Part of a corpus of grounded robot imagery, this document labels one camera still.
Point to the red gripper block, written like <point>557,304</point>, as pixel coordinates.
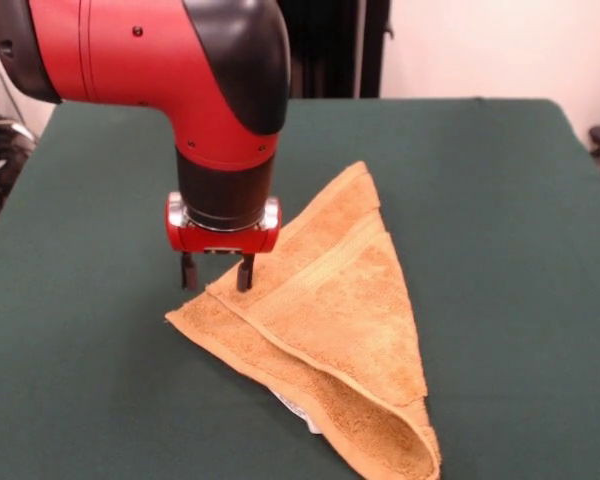
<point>225,240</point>

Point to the tan terry towel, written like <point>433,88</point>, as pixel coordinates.
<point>340,325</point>

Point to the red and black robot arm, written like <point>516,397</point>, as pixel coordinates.
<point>155,60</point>

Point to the dark green table cloth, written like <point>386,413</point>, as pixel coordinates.
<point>80,375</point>

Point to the black upright stand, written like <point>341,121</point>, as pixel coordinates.
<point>340,50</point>

